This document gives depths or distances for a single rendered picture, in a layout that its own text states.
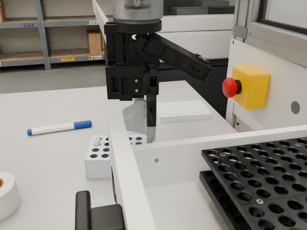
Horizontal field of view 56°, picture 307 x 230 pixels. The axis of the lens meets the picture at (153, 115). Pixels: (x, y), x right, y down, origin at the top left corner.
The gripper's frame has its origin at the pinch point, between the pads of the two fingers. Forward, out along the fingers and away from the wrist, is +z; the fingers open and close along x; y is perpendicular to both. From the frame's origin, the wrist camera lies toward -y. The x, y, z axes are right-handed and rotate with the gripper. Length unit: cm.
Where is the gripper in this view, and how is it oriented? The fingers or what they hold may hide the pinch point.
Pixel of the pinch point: (152, 135)
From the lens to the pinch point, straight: 52.7
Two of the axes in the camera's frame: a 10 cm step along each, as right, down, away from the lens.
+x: 0.3, 4.3, -9.0
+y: -10.0, 0.1, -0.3
